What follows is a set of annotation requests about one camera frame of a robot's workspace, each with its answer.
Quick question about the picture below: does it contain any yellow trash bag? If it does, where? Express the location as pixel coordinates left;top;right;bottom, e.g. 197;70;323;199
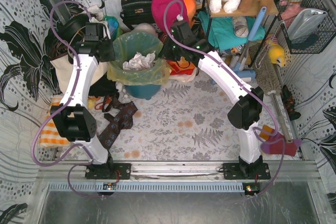
107;31;170;86

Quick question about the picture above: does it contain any teal trash bin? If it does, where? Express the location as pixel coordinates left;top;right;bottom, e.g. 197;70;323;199
124;84;161;100

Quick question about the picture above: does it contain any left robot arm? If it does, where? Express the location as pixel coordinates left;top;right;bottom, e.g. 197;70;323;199
50;23;114;179

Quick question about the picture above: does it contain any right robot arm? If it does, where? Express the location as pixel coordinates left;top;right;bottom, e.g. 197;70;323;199
162;20;264;177

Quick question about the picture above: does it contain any rainbow striped bag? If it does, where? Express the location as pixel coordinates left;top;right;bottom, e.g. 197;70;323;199
166;47;196;76

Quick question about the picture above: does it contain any colourful printed bag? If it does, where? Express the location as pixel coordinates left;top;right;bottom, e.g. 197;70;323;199
104;16;123;40

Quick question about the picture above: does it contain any cream canvas tote bag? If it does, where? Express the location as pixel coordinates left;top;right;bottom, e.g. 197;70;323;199
50;51;113;97

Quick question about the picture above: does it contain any magenta fabric bag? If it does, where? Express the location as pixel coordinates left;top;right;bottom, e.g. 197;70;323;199
151;0;190;36

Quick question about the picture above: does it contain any crumpled white paper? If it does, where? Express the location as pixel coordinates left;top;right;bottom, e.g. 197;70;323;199
122;52;155;71

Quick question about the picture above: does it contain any black leather handbag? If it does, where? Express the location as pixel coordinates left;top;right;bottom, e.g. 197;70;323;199
120;0;155;30

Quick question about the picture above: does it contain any orange plush toy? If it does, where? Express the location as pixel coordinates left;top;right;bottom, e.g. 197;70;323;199
183;0;196;27

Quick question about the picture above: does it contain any teal folded cloth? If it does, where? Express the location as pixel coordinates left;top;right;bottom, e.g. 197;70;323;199
198;11;266;50

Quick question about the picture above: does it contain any brown patterned necktie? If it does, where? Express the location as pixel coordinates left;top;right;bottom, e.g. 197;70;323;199
98;99;138;150

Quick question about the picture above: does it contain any grey rolled sock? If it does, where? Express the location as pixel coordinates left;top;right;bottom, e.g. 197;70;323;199
232;16;249;38

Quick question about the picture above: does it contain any orange checkered towel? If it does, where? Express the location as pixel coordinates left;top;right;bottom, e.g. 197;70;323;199
39;95;70;148

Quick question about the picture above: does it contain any wooden metal shelf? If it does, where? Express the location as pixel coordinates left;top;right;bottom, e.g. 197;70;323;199
197;0;280;69

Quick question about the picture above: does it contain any silver foil pouch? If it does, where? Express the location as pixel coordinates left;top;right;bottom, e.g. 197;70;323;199
287;8;328;40

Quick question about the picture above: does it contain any purple red sock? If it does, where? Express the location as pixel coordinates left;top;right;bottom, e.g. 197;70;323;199
259;132;302;157

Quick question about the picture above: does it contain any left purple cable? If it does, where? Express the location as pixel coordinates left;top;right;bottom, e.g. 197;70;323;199
30;1;111;199

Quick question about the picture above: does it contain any purple cable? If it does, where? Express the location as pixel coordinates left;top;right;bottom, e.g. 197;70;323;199
30;1;111;199
164;1;286;197

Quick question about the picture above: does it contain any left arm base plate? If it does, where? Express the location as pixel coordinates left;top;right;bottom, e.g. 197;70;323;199
85;163;131;180

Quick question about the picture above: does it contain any black wire basket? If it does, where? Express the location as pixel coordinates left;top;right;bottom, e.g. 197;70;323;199
275;0;335;54

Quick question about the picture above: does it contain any aluminium front rail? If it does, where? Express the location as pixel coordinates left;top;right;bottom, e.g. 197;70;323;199
37;160;321;182

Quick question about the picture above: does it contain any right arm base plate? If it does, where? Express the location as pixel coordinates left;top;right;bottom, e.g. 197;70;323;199
222;162;271;180

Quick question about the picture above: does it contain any grey cable duct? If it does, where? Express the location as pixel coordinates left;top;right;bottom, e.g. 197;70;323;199
49;182;244;193

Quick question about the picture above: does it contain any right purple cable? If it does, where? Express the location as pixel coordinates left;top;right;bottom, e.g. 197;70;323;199
164;1;286;197

